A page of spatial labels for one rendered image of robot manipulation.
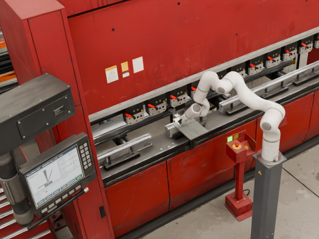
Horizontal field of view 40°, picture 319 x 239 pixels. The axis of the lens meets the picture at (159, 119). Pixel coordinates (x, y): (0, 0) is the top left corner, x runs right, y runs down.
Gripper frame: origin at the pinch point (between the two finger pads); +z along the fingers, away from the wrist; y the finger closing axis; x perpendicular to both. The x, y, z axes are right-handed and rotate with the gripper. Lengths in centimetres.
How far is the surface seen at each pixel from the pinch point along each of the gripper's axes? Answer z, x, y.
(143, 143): 9.3, 2.9, 37.1
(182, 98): -14.3, -14.8, -1.7
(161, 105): -15.6, -15.8, 17.8
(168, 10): -72, -65, 5
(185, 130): -4.1, 8.5, 4.0
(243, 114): 6, 15, -58
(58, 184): -60, 15, 120
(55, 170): -67, 8, 120
